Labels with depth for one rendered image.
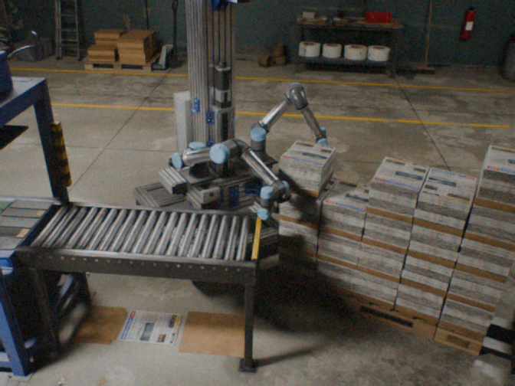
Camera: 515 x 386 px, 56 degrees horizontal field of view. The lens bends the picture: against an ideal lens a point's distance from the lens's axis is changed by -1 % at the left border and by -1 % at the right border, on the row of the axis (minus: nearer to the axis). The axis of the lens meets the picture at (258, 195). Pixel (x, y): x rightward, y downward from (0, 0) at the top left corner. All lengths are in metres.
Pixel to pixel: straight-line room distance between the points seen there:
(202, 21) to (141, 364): 2.21
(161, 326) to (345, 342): 1.23
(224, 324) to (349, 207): 1.16
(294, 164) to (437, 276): 1.13
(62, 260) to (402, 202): 1.98
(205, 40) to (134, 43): 5.65
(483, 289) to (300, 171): 1.32
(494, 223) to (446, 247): 0.32
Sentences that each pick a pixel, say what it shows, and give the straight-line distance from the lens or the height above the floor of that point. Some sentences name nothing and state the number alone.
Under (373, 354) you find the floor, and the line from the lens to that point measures 3.35.
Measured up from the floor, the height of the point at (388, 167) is 1.07.
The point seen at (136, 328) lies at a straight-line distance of 3.46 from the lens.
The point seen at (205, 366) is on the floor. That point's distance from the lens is 3.19.
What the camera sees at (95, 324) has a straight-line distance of 3.56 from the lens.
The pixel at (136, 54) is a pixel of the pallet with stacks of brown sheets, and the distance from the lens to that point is 8.98.
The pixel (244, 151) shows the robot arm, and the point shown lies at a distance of 3.02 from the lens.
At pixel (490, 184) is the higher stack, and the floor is 1.20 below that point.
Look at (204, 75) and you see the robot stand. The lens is 3.40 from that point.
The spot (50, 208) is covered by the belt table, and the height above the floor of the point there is 0.79.
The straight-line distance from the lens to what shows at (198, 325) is 3.43.
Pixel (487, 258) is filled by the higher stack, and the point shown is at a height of 0.74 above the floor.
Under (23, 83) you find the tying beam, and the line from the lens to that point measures 3.22.
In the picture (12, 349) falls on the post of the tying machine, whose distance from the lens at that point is 3.22.
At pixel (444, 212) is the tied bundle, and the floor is 0.97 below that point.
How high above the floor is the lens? 2.42
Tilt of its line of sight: 30 degrees down
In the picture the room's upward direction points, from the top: 2 degrees clockwise
